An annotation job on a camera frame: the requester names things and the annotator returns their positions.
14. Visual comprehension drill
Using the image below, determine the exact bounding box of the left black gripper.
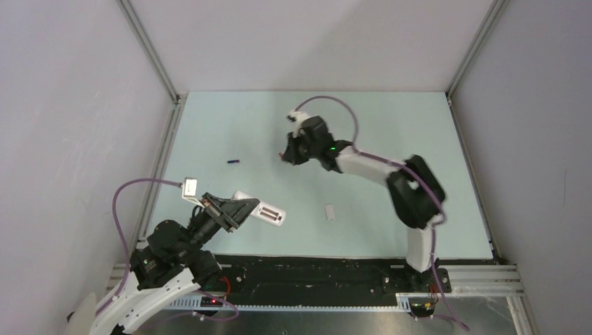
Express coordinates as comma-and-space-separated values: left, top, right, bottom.
180, 191, 261, 260

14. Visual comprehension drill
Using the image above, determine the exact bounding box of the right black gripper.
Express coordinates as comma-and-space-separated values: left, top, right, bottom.
283, 130, 320, 166

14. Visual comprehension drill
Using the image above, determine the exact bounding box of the white remote control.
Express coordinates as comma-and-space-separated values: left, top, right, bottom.
232, 191, 286, 227

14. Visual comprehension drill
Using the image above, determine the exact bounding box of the white battery compartment cover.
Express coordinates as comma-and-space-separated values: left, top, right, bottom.
325, 204, 336, 222

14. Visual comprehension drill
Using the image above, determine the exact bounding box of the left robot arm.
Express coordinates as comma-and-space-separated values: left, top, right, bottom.
65, 193, 261, 334

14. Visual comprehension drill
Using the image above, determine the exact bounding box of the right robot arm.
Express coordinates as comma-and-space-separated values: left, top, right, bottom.
281, 111, 446, 292

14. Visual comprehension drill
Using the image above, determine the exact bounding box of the left controller board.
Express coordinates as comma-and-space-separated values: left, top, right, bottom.
199, 296, 225, 308

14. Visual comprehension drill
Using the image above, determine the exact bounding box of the controller board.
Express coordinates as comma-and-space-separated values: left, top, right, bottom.
199, 296, 225, 308
409, 302, 437, 319

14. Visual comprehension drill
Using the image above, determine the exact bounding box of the right controller board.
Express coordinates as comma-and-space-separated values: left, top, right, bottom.
409, 302, 437, 319

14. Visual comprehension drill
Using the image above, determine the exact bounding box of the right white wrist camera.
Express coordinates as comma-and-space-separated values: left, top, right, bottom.
286, 110, 310, 131

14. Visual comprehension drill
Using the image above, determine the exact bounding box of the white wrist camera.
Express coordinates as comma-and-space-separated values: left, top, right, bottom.
286, 110, 310, 131
182, 177, 199, 204

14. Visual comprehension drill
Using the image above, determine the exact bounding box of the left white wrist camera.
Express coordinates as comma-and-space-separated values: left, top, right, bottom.
182, 177, 199, 204

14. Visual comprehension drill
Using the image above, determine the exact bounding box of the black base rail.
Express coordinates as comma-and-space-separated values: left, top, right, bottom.
203, 254, 452, 307

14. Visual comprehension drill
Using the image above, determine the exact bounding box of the left aluminium frame profile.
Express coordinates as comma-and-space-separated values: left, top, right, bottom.
97, 0, 188, 335

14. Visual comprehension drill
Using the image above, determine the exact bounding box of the aluminium frame profile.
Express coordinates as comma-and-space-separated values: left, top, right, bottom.
97, 0, 188, 335
445, 0, 538, 335

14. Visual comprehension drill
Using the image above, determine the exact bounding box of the grey slotted cable duct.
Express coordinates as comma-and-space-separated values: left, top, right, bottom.
164, 295, 411, 313

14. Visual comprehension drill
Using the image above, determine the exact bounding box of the right aluminium frame profile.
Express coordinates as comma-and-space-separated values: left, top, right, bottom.
445, 0, 538, 335

